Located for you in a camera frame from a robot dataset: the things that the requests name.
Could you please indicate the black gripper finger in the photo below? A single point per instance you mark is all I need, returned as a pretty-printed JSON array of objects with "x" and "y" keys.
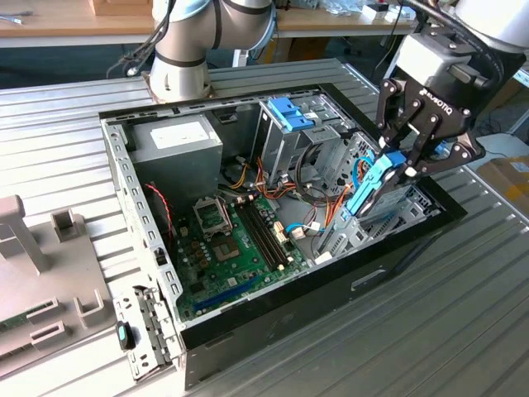
[
  {"x": 454, "y": 163},
  {"x": 392, "y": 111}
]

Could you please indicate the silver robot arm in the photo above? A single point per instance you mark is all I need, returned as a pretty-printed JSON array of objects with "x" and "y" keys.
[{"x": 186, "y": 37}]

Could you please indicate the grey metal disk bay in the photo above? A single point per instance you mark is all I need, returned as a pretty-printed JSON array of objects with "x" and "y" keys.
[{"x": 343, "y": 240}]

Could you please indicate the white flat panel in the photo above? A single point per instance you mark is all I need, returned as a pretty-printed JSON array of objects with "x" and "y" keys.
[{"x": 504, "y": 144}]

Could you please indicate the cardboard box with yellow tape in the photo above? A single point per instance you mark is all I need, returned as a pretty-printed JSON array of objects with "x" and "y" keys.
[{"x": 508, "y": 182}]

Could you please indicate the large brown cardboard box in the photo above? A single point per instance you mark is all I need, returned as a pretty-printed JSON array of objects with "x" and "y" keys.
[{"x": 506, "y": 97}]

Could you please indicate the blue plastic drive latch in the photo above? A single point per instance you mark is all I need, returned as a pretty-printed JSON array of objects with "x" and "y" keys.
[
  {"x": 301, "y": 121},
  {"x": 283, "y": 106}
]

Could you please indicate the small white box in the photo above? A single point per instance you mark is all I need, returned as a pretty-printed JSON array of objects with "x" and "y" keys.
[{"x": 380, "y": 12}]

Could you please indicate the long wooden desk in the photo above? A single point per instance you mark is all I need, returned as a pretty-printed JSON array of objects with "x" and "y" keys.
[{"x": 330, "y": 25}]

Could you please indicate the grey drive cage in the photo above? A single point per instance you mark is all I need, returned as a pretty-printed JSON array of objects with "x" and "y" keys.
[{"x": 285, "y": 153}]

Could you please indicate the black RAM slot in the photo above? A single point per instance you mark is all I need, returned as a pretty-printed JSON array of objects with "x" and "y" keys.
[
  {"x": 260, "y": 240},
  {"x": 270, "y": 235}
]

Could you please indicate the black open PC case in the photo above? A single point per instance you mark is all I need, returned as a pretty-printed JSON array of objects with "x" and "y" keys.
[{"x": 330, "y": 297}]

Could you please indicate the CPU socket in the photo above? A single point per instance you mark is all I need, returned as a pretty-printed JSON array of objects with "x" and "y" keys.
[{"x": 211, "y": 217}]

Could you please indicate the green motherboard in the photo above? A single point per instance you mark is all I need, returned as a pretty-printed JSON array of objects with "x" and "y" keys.
[{"x": 248, "y": 269}]

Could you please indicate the square chipset chip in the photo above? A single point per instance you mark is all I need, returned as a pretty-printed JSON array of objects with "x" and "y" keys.
[{"x": 226, "y": 251}]

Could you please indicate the grey power supply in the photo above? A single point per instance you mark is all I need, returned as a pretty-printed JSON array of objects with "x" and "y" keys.
[{"x": 177, "y": 165}]

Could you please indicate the blue expansion slot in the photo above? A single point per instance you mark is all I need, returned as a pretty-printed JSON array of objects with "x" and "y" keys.
[{"x": 225, "y": 294}]

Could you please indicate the wooden box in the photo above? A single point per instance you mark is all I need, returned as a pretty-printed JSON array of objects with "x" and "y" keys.
[{"x": 120, "y": 7}]

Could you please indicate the wooden desk with wrench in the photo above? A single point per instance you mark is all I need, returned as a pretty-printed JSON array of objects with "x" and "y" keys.
[{"x": 62, "y": 25}]

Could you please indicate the grey parts rack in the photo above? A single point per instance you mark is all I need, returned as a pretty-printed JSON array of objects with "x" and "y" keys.
[{"x": 53, "y": 264}]

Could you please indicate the green RAM stick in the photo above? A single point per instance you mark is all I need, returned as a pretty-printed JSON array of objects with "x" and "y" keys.
[{"x": 16, "y": 322}]

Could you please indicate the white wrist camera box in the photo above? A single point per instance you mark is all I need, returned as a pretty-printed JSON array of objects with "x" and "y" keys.
[{"x": 434, "y": 62}]

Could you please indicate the grey metal shelf frame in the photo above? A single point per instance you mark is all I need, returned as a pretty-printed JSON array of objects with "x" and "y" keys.
[{"x": 522, "y": 78}]

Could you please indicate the square brown base plate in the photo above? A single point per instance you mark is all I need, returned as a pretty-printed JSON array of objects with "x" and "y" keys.
[{"x": 145, "y": 80}]

